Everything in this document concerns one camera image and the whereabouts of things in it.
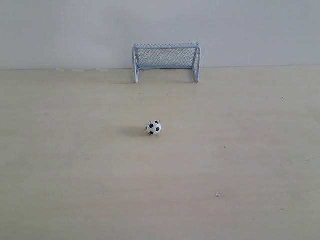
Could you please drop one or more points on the black and white mini soccer ball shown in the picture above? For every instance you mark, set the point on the black and white mini soccer ball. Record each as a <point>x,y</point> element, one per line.
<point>153,127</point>

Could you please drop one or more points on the light blue miniature soccer goal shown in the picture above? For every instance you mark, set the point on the light blue miniature soccer goal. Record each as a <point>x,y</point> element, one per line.
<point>166,56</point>

